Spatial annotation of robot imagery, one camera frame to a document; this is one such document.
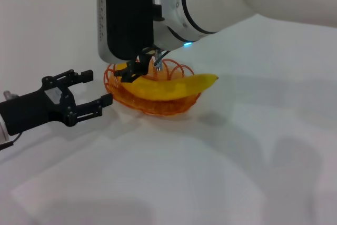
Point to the yellow banana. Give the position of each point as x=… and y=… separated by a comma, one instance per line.
x=171, y=88

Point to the white and black camera box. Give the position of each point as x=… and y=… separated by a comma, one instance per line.
x=126, y=17

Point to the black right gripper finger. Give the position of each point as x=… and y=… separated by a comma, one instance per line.
x=130, y=73
x=87, y=75
x=106, y=99

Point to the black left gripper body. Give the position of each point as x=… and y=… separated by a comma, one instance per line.
x=29, y=111

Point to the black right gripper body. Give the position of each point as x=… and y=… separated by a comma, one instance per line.
x=144, y=63

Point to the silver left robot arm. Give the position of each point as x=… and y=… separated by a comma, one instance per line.
x=2, y=130

